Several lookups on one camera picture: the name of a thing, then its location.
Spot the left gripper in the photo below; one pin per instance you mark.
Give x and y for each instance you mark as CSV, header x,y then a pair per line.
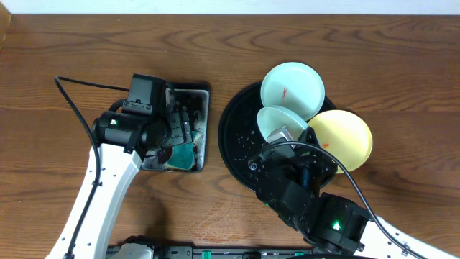
x,y
182,129

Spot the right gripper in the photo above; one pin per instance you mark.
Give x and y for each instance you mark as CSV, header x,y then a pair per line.
x,y
319,160

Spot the green yellow sponge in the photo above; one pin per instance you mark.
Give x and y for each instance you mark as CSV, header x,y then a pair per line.
x,y
183,157

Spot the yellow plate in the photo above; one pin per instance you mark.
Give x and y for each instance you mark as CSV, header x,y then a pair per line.
x,y
344,135

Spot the light blue plate bottom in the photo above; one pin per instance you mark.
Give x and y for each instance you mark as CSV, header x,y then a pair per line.
x,y
271,118

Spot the light blue plate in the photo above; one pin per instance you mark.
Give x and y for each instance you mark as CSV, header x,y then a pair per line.
x,y
271,118
295,86

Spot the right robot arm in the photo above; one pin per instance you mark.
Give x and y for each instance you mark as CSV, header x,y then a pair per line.
x,y
337,227

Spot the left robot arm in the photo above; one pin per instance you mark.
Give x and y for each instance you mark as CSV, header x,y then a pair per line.
x,y
123,141

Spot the black rectangular soapy tray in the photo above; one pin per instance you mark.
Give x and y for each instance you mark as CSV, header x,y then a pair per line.
x,y
193,98

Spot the black round tray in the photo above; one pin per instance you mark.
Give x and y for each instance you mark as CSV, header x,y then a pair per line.
x,y
239,139

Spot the light blue plate top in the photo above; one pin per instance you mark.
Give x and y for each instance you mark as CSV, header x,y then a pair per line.
x,y
295,86

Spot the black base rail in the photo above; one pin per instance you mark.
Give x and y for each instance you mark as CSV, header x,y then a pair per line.
x,y
144,247

